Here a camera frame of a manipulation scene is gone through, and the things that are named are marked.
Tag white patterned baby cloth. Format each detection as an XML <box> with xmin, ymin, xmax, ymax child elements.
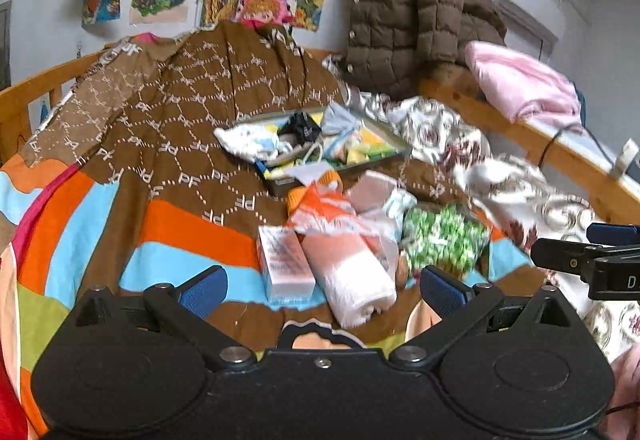
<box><xmin>214</xmin><ymin>124</ymin><xmax>294</xmax><ymax>163</ymax></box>

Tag beige striped socks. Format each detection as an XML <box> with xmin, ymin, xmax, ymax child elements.
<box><xmin>322</xmin><ymin>128</ymin><xmax>397</xmax><ymax>167</ymax></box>

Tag black dark socks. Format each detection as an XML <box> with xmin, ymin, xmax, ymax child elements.
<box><xmin>277</xmin><ymin>111</ymin><xmax>321</xmax><ymax>147</ymax></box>

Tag grey face mask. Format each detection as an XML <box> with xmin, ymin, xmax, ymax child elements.
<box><xmin>320</xmin><ymin>101</ymin><xmax>361</xmax><ymax>137</ymax></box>

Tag orange cuffed sock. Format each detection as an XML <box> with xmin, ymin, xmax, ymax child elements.
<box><xmin>286</xmin><ymin>169</ymin><xmax>344</xmax><ymax>216</ymax></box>

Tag bag of green peas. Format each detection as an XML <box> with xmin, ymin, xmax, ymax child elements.
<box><xmin>400</xmin><ymin>205</ymin><xmax>490</xmax><ymax>280</ymax></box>

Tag white floral satin quilt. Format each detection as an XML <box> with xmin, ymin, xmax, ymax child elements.
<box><xmin>321</xmin><ymin>54</ymin><xmax>640</xmax><ymax>363</ymax></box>

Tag white blue tissue box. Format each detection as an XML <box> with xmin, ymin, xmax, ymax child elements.
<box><xmin>256</xmin><ymin>226</ymin><xmax>316</xmax><ymax>304</ymax></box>

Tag pink white rolled towel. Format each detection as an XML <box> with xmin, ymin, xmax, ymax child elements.
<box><xmin>302</xmin><ymin>233</ymin><xmax>397</xmax><ymax>329</ymax></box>

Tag brown colourful striped blanket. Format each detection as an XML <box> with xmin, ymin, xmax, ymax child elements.
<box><xmin>0</xmin><ymin>19</ymin><xmax>551</xmax><ymax>440</ymax></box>

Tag orange white plastic bag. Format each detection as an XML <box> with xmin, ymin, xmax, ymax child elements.
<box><xmin>286</xmin><ymin>190</ymin><xmax>399</xmax><ymax>277</ymax></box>

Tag pink fluffy blanket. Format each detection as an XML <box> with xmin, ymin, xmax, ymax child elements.
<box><xmin>600</xmin><ymin>344</ymin><xmax>640</xmax><ymax>440</ymax></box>

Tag pink folded blanket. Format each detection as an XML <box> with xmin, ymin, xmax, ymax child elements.
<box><xmin>464</xmin><ymin>41</ymin><xmax>582</xmax><ymax>128</ymax></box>

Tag metal tray with drawing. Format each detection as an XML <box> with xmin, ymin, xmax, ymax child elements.
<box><xmin>231</xmin><ymin>102</ymin><xmax>410</xmax><ymax>197</ymax></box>

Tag dark wooden door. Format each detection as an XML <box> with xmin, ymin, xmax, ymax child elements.
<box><xmin>0</xmin><ymin>0</ymin><xmax>12</xmax><ymax>90</ymax></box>

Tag brown puffer jacket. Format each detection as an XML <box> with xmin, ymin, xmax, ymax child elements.
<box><xmin>342</xmin><ymin>0</ymin><xmax>506</xmax><ymax>99</ymax></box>

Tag pink anime girl drawing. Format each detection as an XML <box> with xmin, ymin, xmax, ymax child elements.
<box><xmin>233</xmin><ymin>0</ymin><xmax>296</xmax><ymax>28</ymax></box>

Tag wooden bed rail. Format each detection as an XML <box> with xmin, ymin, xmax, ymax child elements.
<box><xmin>1</xmin><ymin>52</ymin><xmax>639</xmax><ymax>225</ymax></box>

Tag black cable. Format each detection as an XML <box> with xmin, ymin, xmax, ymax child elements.
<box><xmin>536</xmin><ymin>121</ymin><xmax>622</xmax><ymax>172</ymax></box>

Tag white wall air conditioner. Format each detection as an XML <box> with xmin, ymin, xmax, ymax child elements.
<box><xmin>492</xmin><ymin>0</ymin><xmax>565</xmax><ymax>43</ymax></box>

